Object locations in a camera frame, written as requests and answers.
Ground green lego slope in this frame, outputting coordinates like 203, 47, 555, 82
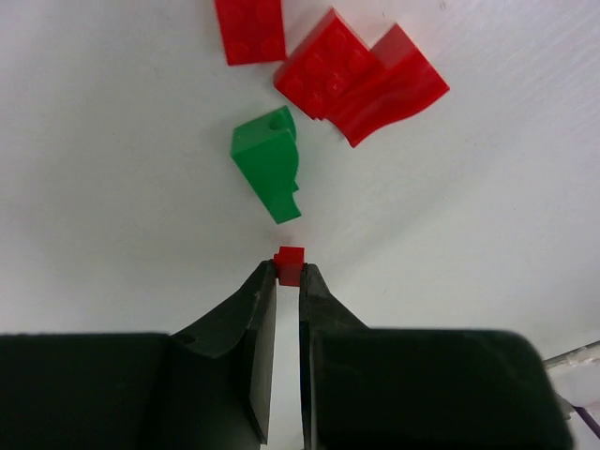
230, 106, 301, 224

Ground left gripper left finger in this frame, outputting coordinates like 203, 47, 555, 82
154, 261, 277, 449

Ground tiny red lego brick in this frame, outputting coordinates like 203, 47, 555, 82
273, 246, 305, 287

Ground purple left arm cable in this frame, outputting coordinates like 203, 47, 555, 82
574, 405, 600, 440

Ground red lego plate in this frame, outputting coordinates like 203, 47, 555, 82
214, 0, 287, 66

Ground red lego bricks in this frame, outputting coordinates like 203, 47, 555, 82
273, 7, 449, 147

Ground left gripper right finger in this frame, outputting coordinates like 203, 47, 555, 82
298, 263, 368, 449

